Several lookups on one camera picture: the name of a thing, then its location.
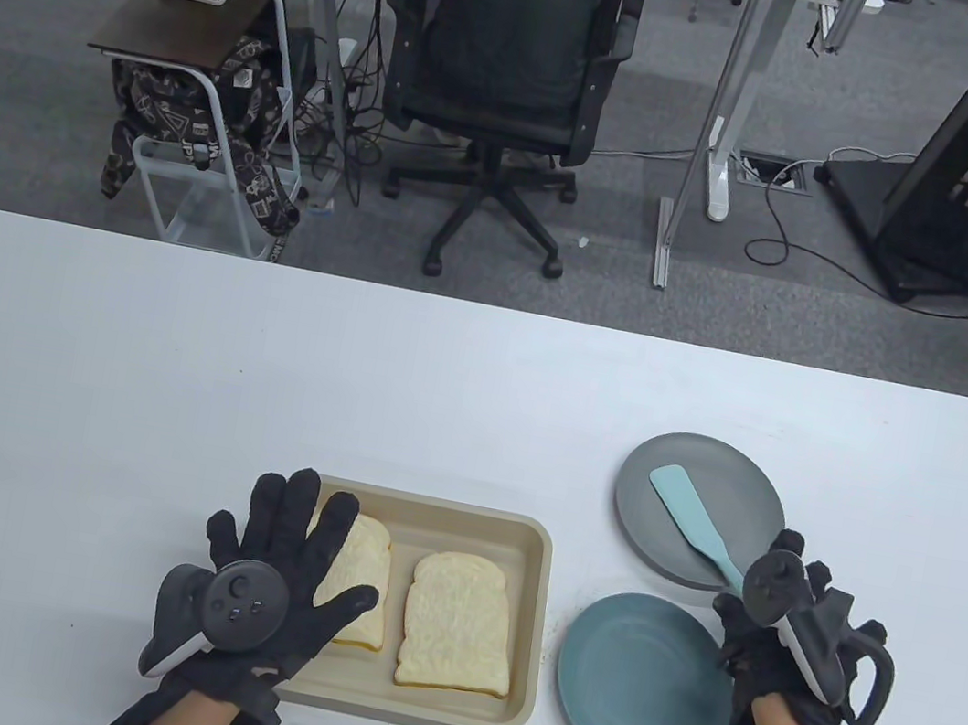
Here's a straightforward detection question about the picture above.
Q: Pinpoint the teal round plate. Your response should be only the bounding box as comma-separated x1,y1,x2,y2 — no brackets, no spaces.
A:
548,582,751,725

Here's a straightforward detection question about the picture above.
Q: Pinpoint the right glove-mounted controller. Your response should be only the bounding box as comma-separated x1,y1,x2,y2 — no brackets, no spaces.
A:
719,549,913,725

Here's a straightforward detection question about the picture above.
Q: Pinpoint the black floor cable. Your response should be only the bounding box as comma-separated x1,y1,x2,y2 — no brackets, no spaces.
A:
731,127,968,363

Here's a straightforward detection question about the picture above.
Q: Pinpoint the silver aluminium profile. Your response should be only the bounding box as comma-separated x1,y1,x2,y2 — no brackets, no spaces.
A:
808,0,877,62

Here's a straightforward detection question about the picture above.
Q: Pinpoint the black left wrist strap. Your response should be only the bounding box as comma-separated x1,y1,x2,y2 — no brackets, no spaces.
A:
154,651,293,725

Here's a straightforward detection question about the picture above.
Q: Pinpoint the left glove-mounted controller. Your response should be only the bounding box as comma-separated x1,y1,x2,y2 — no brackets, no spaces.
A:
136,544,296,699

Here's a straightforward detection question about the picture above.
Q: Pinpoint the black patterned garment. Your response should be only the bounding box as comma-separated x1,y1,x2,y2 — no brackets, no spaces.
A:
87,13,330,245

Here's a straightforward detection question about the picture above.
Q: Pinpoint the grey round plate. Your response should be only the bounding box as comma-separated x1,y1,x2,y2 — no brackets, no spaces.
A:
601,421,800,603

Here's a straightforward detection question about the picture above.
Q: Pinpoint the glove-mounted controller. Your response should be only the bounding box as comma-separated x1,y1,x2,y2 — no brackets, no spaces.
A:
136,544,296,699
719,549,913,725

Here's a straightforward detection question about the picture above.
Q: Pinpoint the person's left forearm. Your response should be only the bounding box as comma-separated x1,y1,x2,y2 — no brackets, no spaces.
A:
93,668,246,725

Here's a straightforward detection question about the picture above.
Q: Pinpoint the brown-topped white side table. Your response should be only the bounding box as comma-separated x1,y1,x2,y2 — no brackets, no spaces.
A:
58,0,338,267

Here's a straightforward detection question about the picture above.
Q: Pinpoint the white desk with metal legs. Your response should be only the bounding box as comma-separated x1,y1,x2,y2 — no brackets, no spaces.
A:
167,0,885,318

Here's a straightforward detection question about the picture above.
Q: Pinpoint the person's right hand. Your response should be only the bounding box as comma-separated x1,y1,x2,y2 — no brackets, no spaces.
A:
692,519,906,725

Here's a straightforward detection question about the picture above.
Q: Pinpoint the black mesh office chair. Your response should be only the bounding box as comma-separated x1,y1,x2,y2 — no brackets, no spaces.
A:
344,0,646,304

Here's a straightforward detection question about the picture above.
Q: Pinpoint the bundle of black cables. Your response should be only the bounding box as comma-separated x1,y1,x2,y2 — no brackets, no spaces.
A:
270,0,416,211

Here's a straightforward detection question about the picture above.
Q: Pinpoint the white bread slice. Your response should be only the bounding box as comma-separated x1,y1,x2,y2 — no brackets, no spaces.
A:
391,545,533,704
290,505,404,654

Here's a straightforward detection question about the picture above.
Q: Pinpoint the light blue spatula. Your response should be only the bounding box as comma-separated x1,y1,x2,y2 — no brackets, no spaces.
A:
631,461,767,603

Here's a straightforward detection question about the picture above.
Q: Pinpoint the person's left hand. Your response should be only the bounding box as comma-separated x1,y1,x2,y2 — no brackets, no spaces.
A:
180,454,401,714

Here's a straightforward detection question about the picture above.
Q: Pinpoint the metal floor socket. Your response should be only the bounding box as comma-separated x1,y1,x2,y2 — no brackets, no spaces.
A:
733,150,820,200

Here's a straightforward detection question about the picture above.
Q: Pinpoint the beige rectangular tray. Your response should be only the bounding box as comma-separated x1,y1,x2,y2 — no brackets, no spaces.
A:
267,472,567,725

